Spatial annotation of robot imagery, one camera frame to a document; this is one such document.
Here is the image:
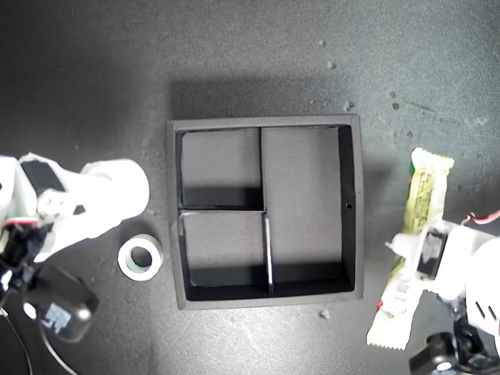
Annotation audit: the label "snack bar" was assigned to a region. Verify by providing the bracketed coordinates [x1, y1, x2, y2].
[366, 146, 455, 350]

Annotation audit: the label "small white tape roll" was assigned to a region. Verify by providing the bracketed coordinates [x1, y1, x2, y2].
[117, 233, 164, 282]

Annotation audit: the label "black tray with wells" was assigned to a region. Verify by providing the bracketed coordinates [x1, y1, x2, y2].
[166, 112, 366, 311]

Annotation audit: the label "red and white servo wires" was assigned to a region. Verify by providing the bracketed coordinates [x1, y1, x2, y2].
[459, 209, 500, 228]

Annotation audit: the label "black wire bundle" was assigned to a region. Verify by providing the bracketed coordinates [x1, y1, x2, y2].
[0, 220, 52, 302]

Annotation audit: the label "black camera cable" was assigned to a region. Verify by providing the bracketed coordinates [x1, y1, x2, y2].
[37, 323, 80, 375]

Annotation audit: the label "thin dark cable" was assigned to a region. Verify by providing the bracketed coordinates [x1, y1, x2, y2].
[0, 306, 34, 375]

